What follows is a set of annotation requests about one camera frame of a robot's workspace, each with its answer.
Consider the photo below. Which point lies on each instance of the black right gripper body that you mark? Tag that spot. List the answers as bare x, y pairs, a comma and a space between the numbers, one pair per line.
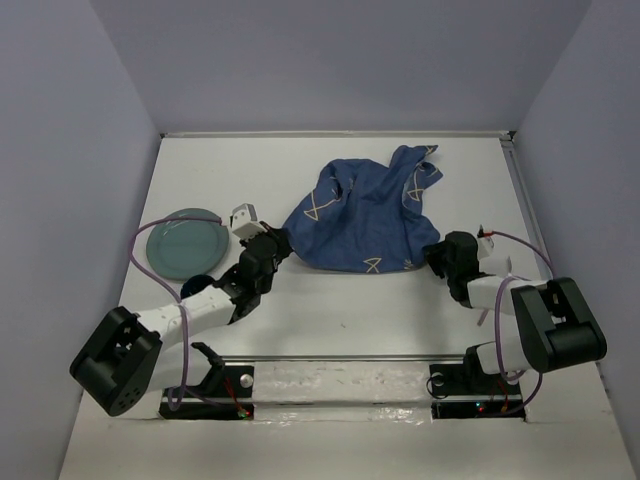
449, 272

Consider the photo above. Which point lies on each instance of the teal ceramic plate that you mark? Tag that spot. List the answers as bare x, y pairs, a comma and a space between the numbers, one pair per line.
194, 243

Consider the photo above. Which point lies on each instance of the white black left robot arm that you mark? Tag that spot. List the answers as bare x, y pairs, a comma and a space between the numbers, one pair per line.
130, 354

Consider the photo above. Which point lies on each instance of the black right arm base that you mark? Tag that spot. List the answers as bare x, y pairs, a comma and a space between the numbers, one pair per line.
456, 396

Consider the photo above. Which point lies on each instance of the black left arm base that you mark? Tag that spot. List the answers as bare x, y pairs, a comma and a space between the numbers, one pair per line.
229, 400

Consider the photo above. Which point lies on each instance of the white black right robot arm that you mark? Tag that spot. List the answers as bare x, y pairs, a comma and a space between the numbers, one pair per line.
538, 325

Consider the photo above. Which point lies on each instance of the dark blue mug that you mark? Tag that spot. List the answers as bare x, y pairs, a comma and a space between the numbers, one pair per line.
195, 285

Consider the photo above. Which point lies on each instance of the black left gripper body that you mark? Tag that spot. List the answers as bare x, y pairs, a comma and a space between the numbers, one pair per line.
263, 287

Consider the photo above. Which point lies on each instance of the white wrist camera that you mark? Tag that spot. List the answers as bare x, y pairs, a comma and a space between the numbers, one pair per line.
485, 244
244, 222

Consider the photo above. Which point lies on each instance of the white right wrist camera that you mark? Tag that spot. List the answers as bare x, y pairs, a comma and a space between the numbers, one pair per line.
485, 244

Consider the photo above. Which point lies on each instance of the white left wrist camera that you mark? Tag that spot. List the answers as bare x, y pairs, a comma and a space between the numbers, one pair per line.
244, 222

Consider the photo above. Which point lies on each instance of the blue fish-print placemat cloth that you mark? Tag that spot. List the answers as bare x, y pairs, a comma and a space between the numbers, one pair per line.
367, 218

